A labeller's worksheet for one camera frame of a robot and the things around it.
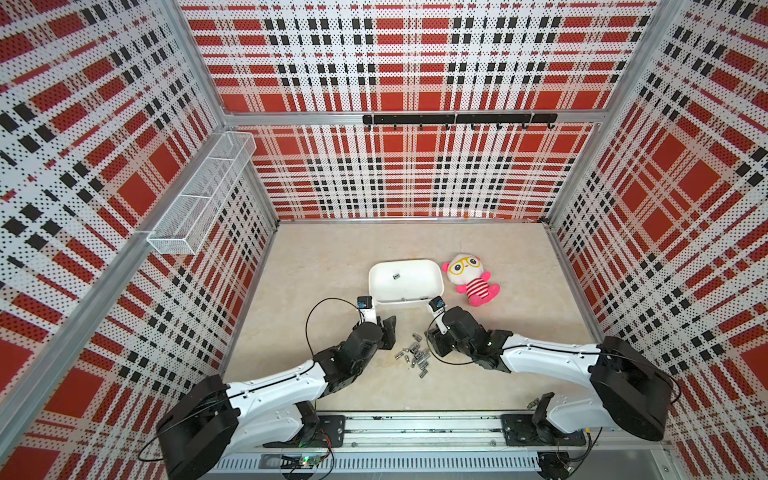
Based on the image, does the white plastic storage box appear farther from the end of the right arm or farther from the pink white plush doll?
the end of the right arm

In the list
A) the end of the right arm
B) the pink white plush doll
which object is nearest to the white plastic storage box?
the pink white plush doll

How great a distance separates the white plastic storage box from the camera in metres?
0.98

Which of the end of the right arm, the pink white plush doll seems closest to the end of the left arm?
the end of the right arm

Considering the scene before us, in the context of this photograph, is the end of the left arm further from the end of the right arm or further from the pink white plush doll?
the pink white plush doll

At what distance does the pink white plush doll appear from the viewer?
951 mm

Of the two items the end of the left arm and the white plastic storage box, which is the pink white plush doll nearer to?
the white plastic storage box

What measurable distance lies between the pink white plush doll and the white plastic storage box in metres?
0.04
